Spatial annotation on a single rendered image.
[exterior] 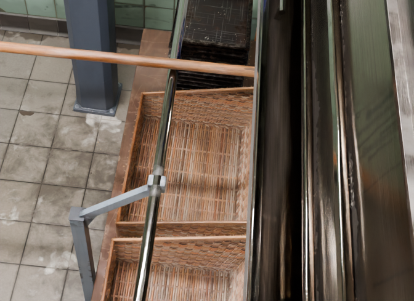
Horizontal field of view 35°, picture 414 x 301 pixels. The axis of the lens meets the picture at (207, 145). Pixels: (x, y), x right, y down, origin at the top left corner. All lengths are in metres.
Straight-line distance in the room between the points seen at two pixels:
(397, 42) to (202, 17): 1.50
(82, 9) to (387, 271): 2.09
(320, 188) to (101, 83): 1.92
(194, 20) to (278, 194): 1.16
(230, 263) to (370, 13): 1.17
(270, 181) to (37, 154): 1.91
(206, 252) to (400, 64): 1.24
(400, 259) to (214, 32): 1.62
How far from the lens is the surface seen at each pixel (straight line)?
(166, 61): 1.87
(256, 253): 1.30
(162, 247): 2.09
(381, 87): 1.08
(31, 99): 3.38
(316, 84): 1.51
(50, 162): 3.14
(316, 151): 1.40
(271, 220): 1.37
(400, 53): 1.01
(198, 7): 2.49
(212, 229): 2.07
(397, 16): 1.07
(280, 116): 1.53
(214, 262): 2.16
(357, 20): 1.24
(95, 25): 2.84
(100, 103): 3.23
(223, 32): 2.41
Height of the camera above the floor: 2.59
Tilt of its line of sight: 54 degrees down
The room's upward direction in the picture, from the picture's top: 7 degrees clockwise
